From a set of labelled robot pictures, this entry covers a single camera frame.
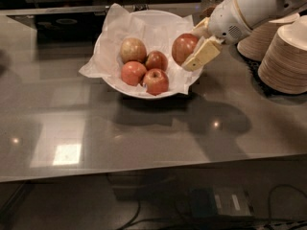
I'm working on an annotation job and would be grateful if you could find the black cable on floor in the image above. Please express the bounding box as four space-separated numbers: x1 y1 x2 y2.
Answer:
114 184 307 230

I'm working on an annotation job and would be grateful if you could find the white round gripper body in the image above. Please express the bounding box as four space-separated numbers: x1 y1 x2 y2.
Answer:
208 0 252 44

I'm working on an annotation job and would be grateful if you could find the black induction cooktop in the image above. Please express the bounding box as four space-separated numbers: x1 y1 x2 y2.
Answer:
10 11 106 41

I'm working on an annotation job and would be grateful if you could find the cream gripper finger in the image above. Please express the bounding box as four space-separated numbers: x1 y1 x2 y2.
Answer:
181 36 222 72
191 17 211 38

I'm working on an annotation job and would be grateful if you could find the paper plate stack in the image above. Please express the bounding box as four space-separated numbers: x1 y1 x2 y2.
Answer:
258 15 307 95
237 13 300 61

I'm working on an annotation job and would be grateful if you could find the blue box under table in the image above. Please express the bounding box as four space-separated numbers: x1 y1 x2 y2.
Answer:
189 187 254 219

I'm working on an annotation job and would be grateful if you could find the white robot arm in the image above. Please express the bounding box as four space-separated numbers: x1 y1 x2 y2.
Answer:
180 0 307 71

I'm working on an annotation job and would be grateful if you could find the white ceramic bowl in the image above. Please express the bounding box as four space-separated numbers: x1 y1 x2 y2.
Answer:
94 10 205 100

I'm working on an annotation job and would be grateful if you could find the dark red apple centre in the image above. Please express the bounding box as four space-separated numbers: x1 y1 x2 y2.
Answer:
145 51 168 71

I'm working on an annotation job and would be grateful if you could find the paper plate stack back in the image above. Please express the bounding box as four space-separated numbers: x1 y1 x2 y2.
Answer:
237 13 300 61

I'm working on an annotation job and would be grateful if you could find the white paper liner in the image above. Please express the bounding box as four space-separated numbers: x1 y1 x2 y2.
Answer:
79 3 204 96

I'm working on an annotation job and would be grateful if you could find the yellowish apple back left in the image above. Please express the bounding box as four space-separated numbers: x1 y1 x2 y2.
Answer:
120 37 147 63

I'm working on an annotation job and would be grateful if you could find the paper plate stack front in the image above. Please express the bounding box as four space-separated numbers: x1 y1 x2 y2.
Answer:
258 15 307 95

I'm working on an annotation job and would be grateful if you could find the black mat under plates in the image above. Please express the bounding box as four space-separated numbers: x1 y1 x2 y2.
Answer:
239 39 307 95

